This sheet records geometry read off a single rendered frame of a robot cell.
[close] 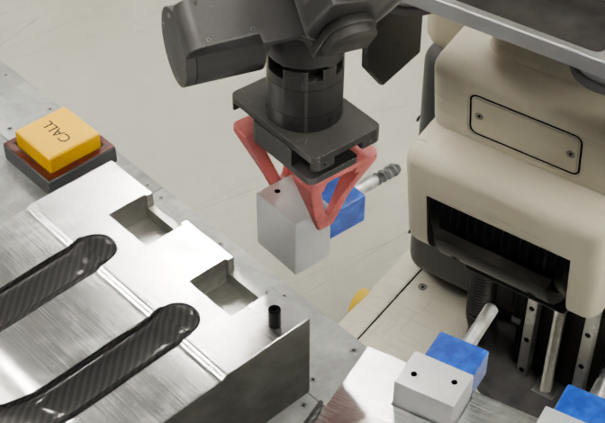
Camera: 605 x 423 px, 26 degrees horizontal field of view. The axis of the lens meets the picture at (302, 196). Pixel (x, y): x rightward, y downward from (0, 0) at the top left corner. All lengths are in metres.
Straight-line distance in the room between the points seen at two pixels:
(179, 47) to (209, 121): 1.76
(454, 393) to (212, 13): 0.34
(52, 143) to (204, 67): 0.43
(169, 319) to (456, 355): 0.23
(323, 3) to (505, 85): 0.47
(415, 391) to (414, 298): 0.90
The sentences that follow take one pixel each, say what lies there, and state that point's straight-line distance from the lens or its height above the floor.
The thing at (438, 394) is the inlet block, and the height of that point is 0.88.
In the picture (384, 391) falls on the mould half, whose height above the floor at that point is 0.85.
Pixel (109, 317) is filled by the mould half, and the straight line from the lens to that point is 1.05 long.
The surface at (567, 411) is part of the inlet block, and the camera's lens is 1.01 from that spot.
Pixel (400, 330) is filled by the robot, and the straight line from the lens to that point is 1.85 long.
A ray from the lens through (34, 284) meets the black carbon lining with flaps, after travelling 1.09.
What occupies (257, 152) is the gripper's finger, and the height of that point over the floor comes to 0.99.
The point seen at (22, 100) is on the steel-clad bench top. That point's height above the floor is 0.80.
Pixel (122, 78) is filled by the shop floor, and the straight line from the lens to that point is 2.78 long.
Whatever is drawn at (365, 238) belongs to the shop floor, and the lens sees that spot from 2.39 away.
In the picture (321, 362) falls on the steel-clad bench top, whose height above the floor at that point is 0.80.
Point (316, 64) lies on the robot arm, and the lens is 0.92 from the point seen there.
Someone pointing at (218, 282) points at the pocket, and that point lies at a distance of 1.09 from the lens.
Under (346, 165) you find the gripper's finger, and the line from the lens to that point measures 0.96.
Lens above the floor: 1.64
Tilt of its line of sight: 42 degrees down
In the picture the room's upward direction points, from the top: straight up
